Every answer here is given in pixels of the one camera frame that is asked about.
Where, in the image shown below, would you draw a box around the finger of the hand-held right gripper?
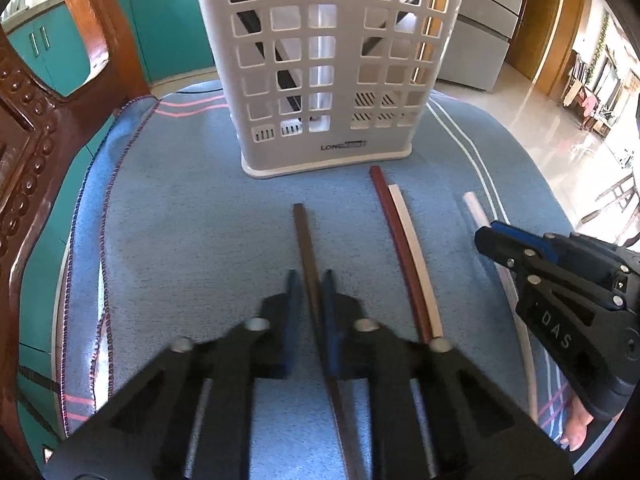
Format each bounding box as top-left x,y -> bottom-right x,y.
491,220 -> 632,292
474,226 -> 552,277

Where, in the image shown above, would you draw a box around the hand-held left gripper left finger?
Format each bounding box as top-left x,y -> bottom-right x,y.
45,269 -> 304,480

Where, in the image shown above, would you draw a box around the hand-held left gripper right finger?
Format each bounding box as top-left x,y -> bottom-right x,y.
319,268 -> 574,480

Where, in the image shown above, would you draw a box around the white chopstick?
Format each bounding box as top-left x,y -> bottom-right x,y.
462,191 -> 540,422
389,185 -> 445,342

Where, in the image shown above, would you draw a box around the brown chopstick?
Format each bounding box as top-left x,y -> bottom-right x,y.
292,203 -> 353,480

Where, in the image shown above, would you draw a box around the white plastic utensil basket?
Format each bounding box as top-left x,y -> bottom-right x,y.
190,0 -> 473,181

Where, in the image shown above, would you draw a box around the person's right hand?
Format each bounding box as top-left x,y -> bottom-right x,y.
560,394 -> 594,453

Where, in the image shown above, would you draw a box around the grey metal folding stool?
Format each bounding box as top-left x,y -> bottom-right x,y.
582,172 -> 639,226

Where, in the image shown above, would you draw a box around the dark red chopstick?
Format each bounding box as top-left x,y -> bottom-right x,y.
369,166 -> 433,345

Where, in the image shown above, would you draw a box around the blue striped towel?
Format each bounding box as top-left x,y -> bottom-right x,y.
60,80 -> 617,480

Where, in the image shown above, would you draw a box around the clothes drying rack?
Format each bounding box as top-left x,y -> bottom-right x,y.
562,50 -> 619,134

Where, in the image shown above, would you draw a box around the grey refrigerator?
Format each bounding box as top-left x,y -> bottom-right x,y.
440,0 -> 529,92

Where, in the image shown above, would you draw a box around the brown wooden door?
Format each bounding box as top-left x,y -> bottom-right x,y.
505,0 -> 564,81

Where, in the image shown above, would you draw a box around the teal kitchen base cabinets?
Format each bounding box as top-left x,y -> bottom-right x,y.
127,0 -> 217,87

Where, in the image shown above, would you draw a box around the carved wooden chair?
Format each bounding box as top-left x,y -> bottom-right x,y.
0,0 -> 157,480

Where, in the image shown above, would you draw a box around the green wall garland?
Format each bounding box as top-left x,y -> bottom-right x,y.
590,10 -> 611,86

